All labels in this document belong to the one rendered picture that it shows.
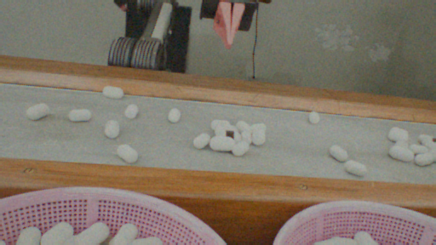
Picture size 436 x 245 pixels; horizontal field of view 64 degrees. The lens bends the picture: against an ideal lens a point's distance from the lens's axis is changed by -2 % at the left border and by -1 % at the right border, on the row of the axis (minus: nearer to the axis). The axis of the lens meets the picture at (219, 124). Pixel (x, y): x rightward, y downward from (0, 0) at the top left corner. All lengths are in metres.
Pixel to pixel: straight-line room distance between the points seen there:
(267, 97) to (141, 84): 0.26
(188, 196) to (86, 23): 2.35
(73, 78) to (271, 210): 0.48
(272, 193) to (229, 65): 2.33
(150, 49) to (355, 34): 2.24
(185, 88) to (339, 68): 2.36
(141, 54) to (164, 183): 0.58
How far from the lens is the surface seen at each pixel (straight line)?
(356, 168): 0.55
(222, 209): 0.39
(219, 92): 0.72
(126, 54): 0.93
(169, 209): 0.35
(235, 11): 0.65
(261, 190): 0.40
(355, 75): 3.08
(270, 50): 2.75
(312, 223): 0.40
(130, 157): 0.46
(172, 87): 0.72
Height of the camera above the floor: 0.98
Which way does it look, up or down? 23 degrees down
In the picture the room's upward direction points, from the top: 9 degrees clockwise
